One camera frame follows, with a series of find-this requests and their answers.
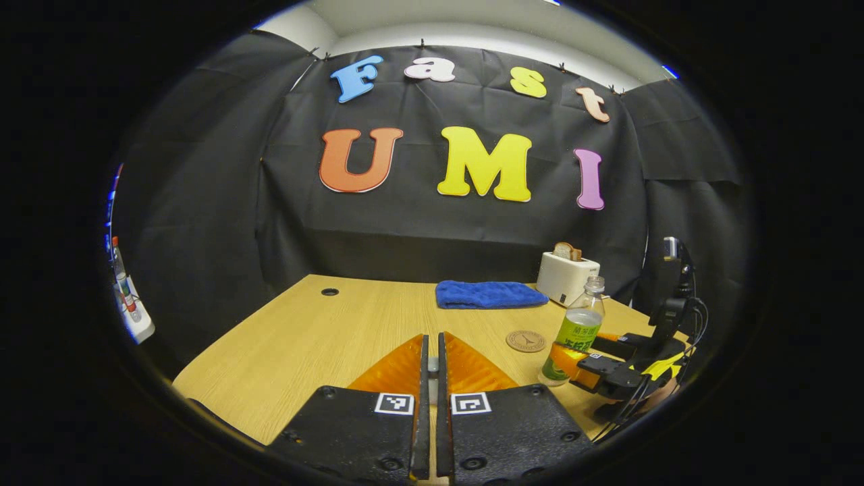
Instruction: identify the white power strip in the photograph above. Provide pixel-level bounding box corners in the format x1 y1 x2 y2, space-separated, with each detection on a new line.
116 275 156 345

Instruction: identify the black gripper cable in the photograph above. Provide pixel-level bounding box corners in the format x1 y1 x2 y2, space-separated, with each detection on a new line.
594 297 709 443

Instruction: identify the blue towel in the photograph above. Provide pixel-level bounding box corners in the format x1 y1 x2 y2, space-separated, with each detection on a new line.
435 280 549 310

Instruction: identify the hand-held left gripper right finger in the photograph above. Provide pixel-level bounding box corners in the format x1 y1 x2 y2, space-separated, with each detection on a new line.
435 331 594 485

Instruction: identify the slim red-capped bottle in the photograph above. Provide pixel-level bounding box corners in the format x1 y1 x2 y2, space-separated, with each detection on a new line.
111 236 142 323

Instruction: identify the round wooden coaster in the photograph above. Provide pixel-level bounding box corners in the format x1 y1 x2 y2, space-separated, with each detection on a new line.
506 329 547 353

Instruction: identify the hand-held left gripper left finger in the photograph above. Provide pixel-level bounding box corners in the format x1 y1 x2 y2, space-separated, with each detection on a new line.
267 333 431 483

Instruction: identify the green label water bottle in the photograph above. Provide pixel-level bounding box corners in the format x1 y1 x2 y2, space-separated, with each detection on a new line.
540 275 606 387

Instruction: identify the white toaster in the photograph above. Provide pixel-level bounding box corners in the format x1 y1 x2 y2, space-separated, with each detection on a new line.
537 251 601 308

